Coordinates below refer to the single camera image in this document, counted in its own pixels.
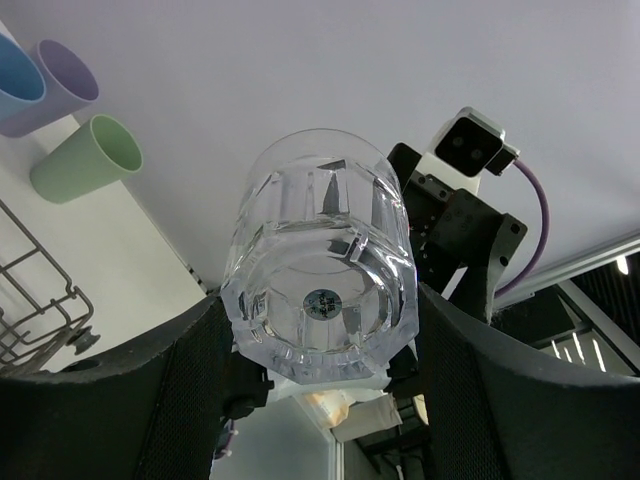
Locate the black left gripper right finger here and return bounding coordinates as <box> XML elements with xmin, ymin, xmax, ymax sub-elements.
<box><xmin>418</xmin><ymin>285</ymin><xmax>639</xmax><ymax>479</ymax></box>

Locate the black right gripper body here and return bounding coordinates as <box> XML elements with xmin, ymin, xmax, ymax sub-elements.
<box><xmin>388</xmin><ymin>143</ymin><xmax>528</xmax><ymax>320</ymax></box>

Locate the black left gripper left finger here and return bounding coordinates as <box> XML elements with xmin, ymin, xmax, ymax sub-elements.
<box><xmin>1</xmin><ymin>296</ymin><xmax>232</xmax><ymax>479</ymax></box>

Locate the green plastic cup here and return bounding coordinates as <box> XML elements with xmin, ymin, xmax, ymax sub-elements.
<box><xmin>29</xmin><ymin>114</ymin><xmax>144</xmax><ymax>204</ymax></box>

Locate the purple plastic cup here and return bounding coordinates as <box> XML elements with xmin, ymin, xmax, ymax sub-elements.
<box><xmin>1</xmin><ymin>39</ymin><xmax>100</xmax><ymax>138</ymax></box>

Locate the blue plastic cup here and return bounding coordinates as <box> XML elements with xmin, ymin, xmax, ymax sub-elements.
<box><xmin>0</xmin><ymin>34</ymin><xmax>47</xmax><ymax>121</ymax></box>

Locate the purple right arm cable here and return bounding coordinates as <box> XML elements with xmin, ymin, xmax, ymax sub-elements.
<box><xmin>494</xmin><ymin>162</ymin><xmax>554</xmax><ymax>299</ymax></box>

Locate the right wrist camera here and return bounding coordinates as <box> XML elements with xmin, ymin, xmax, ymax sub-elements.
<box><xmin>411</xmin><ymin>106</ymin><xmax>520</xmax><ymax>195</ymax></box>

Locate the grey wire dish rack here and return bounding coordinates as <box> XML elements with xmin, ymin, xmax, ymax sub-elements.
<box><xmin>1</xmin><ymin>204</ymin><xmax>101</xmax><ymax>377</ymax></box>

